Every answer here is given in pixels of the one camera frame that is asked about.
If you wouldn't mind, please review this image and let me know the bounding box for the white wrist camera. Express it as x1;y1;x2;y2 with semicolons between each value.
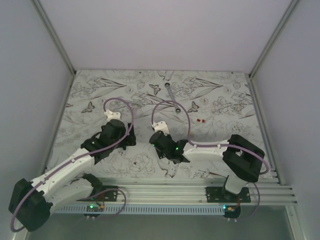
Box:
151;121;170;135
104;109;121;122

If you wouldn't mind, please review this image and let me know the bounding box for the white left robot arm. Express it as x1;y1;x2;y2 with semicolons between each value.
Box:
8;119;136;233

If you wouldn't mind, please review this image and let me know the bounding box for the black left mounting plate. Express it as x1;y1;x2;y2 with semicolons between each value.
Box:
84;185;119;203

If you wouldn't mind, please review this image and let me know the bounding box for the black mounting plate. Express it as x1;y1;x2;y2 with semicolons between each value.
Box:
84;185;119;203
205;186;251;204

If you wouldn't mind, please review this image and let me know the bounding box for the aluminium frame post left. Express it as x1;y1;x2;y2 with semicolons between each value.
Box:
31;0;77;76

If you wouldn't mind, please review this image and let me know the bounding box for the white slotted cable duct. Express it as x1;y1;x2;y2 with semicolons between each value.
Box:
56;203;225;216

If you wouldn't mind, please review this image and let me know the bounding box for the aluminium frame post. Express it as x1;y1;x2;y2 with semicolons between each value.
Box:
31;0;77;76
248;0;300;79

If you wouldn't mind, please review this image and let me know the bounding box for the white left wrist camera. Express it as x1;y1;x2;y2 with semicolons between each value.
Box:
104;109;121;122

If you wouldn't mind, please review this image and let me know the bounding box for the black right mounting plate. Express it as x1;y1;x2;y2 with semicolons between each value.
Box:
205;186;251;204

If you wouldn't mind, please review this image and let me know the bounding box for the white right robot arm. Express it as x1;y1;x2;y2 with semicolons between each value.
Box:
149;131;266;203

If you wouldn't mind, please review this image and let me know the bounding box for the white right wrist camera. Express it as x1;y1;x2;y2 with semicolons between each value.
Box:
151;121;170;135

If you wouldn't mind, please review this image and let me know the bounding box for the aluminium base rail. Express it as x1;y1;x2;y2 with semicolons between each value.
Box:
28;177;298;206

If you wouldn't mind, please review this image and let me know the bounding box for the aluminium frame post right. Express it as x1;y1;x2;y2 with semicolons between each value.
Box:
248;0;300;79

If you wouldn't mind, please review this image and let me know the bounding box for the silver ratchet wrench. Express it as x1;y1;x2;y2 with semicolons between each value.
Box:
164;82;181;114

